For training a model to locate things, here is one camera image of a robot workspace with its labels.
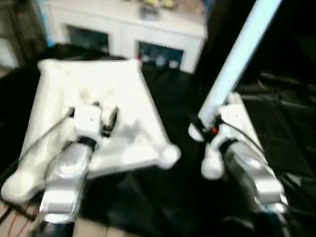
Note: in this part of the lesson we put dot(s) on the blue and white box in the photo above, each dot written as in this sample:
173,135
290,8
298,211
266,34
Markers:
48,24

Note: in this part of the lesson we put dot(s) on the shiny object on cabinet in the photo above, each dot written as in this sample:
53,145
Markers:
150,11

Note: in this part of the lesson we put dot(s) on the black backdrop cloth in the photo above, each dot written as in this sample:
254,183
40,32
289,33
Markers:
284,37

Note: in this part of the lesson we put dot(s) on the black mat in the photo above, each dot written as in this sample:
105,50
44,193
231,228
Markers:
153,192

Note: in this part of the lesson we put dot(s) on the small white jar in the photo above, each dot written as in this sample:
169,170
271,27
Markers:
160,59
146,58
172,63

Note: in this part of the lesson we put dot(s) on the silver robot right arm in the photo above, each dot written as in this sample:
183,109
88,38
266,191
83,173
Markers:
256,177

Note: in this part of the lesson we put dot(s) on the white cabinet with glass doors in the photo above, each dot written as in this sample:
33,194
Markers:
123,27

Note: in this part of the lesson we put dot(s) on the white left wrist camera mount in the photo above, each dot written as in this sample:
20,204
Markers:
87,118

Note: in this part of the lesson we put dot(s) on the white plastic table top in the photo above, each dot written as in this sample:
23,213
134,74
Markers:
74,84

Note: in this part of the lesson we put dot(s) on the beige curtain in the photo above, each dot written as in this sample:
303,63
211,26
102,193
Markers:
17,29

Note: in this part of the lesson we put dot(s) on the black metal frame bars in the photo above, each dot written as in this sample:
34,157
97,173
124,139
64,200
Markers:
17,209

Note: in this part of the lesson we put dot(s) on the small red bottle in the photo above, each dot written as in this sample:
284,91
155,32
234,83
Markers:
139,57

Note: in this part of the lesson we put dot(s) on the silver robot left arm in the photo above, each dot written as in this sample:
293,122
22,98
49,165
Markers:
66,177

